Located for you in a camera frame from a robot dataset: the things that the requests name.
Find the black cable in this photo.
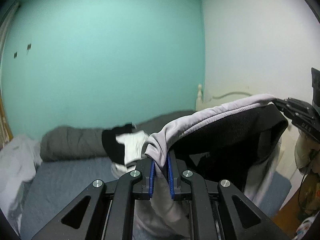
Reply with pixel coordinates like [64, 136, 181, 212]
[296, 152, 320, 215]

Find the blue-grey bed sheet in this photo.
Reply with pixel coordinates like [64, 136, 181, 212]
[20, 155, 293, 240]

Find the cream tufted headboard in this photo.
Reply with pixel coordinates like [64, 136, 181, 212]
[195, 84, 295, 179]

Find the dark grey rolled duvet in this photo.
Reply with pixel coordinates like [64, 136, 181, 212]
[40, 110, 198, 162]

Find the white crumpled shirt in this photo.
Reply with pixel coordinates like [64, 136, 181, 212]
[119, 131, 150, 163]

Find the light grey blanket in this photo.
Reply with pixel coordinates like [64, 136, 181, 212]
[0, 134, 43, 230]

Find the wooden window frame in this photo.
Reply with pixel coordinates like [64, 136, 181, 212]
[0, 97, 13, 143]

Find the printed white packet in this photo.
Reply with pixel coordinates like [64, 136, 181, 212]
[295, 217, 316, 240]

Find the lilac jacket with black trim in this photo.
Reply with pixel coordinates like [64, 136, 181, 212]
[110, 94, 289, 240]

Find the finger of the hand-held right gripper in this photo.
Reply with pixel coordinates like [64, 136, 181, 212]
[273, 97, 292, 117]

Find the person's right hand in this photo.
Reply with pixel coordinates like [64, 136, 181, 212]
[294, 132, 320, 175]

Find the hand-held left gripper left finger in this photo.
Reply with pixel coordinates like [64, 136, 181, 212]
[31, 159, 157, 240]

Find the black garment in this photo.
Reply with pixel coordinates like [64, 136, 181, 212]
[101, 122, 133, 163]

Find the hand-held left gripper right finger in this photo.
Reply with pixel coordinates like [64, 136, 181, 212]
[167, 153, 290, 240]

